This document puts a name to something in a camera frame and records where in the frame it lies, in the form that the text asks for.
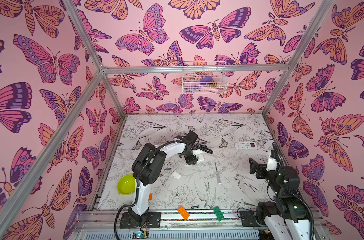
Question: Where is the white battery cover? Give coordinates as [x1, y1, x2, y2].
[172, 171, 181, 180]

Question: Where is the thin grey screwdriver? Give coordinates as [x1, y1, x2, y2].
[215, 162, 222, 185]

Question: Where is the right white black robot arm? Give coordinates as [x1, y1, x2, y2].
[249, 143, 315, 240]

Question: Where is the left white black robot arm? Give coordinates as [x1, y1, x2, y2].
[120, 131, 213, 227]

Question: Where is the green lego brick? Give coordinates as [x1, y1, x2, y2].
[213, 206, 225, 222]

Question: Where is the lime green bowl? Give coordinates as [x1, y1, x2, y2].
[117, 174, 136, 195]

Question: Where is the purple object in basket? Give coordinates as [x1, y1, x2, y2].
[200, 76, 215, 84]

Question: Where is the small green circuit board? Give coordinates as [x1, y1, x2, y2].
[132, 232, 149, 240]

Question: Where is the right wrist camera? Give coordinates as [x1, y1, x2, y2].
[266, 150, 278, 171]

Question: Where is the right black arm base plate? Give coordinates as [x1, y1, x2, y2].
[238, 210, 260, 227]

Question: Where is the orange lego brick on rail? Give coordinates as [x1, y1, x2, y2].
[178, 206, 190, 221]

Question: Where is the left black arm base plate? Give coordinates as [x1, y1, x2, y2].
[119, 212, 162, 229]

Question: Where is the white slotted cable duct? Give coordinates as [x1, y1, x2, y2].
[79, 229, 261, 240]

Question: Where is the white wire basket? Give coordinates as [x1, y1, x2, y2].
[181, 63, 228, 95]

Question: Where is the aluminium front rail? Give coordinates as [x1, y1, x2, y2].
[76, 208, 324, 230]

